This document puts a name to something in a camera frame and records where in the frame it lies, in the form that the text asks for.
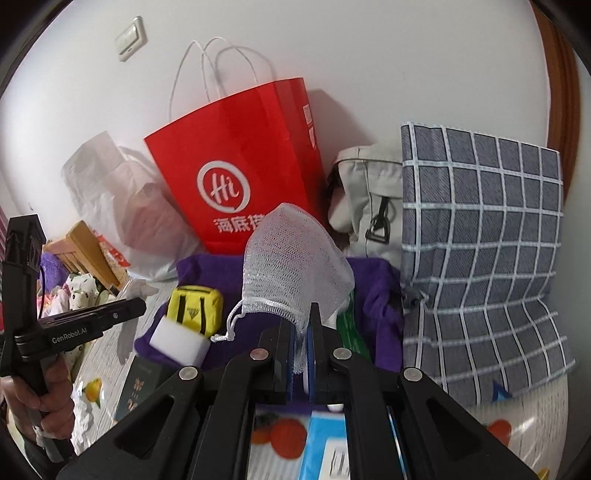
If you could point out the white sponge block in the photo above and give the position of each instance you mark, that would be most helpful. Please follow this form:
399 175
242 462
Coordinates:
180 341

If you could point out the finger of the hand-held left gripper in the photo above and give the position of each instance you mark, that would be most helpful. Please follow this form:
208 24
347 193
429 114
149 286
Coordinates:
120 314

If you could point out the yellow pouch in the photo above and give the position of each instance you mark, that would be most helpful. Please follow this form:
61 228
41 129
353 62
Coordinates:
194 309

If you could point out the colourful printed quilt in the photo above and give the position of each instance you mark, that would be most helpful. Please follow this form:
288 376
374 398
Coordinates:
53 304

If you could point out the brown wooden door frame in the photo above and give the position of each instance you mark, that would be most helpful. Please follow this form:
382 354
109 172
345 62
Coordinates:
561 92

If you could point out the purple plush toy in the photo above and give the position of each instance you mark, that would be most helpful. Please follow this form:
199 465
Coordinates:
51 272

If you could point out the white wall light switch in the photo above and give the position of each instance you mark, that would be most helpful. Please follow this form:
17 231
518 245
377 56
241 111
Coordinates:
130 39

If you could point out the person's left hand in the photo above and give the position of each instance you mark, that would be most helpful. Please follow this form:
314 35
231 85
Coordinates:
60 392

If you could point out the purple towel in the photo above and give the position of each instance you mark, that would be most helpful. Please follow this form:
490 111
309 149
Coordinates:
383 295

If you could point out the red paper shopping bag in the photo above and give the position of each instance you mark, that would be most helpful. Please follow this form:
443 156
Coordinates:
240 138

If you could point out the grey checkered fabric bag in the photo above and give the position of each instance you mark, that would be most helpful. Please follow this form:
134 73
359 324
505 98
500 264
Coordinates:
480 230

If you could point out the crumpled white tissue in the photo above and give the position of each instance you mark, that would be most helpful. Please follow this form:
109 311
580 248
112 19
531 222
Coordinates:
134 295

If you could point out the dark brown box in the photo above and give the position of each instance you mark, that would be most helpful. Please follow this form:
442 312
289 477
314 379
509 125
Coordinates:
138 387

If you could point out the wooden bed headboard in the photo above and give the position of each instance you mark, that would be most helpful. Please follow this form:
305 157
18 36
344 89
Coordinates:
87 249

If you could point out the white plastic shopping bag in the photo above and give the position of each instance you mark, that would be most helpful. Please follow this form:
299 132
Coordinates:
115 207

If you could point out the fruit print tablecloth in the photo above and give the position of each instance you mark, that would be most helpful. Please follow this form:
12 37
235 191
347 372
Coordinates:
531 415

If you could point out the white mesh bag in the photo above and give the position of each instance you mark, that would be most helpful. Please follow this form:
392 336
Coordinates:
295 258

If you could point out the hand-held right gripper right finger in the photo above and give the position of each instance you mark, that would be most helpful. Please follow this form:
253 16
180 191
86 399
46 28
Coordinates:
310 364

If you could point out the grey canvas bag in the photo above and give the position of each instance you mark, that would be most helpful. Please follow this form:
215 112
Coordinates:
364 184

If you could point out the white black-spotted pillow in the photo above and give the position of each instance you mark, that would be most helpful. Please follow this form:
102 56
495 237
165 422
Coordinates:
85 290

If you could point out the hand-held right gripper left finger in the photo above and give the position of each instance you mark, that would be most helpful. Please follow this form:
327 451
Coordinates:
290 369

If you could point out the blue and white box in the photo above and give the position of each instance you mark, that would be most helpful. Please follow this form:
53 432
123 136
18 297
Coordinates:
323 443

